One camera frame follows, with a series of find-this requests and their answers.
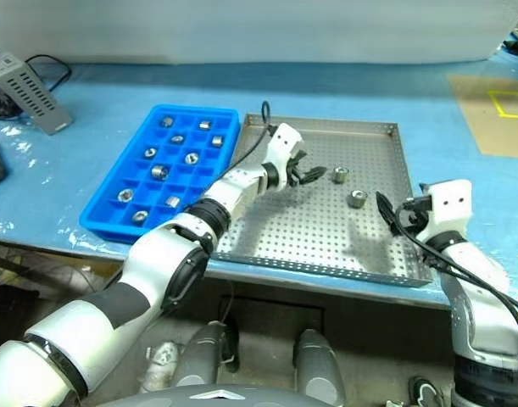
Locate yellow tape outline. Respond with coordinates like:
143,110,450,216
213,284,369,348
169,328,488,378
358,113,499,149
488,89,518,119

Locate dark electronics clutter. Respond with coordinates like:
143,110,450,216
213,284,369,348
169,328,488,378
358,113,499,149
502,25,518,54

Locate black looped cable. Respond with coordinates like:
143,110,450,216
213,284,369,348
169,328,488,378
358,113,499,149
27,54,72,92

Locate brown cardboard sheet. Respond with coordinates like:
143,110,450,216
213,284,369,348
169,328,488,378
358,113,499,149
448,74,518,159

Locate perforated steel tray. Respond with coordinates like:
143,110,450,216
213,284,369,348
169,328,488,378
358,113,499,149
210,112,434,288

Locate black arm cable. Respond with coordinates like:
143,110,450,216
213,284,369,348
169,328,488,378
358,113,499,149
393,203,518,353
231,100,273,175

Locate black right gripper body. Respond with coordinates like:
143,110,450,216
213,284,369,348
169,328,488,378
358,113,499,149
398,195,432,228

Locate black white robot foot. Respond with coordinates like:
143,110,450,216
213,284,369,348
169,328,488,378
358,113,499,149
409,376,444,407

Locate grey robot chest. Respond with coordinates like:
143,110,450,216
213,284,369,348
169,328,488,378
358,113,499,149
88,383,331,407

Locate black cable tangle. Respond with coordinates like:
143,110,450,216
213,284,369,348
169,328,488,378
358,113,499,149
0,84,23,122

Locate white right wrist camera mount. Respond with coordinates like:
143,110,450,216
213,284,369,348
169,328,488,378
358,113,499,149
426,179,474,238

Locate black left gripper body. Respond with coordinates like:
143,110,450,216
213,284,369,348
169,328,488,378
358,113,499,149
286,150,307,188

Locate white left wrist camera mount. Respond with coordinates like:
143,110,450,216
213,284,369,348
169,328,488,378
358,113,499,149
265,122,304,170

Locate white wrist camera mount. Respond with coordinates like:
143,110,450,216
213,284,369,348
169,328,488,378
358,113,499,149
426,179,474,238
265,122,304,170

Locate blue plastic compartment tray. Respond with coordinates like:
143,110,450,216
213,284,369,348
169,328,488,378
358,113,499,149
79,104,242,243

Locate grey vented electronics box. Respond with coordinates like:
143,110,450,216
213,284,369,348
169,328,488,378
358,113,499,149
0,51,75,136

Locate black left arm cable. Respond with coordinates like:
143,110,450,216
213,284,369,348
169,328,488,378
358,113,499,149
231,100,273,175

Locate grey rounded robot leg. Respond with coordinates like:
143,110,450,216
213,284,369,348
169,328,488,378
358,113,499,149
173,324,239,387
292,328,347,406

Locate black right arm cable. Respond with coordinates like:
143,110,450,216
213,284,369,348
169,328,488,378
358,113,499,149
393,203,518,353

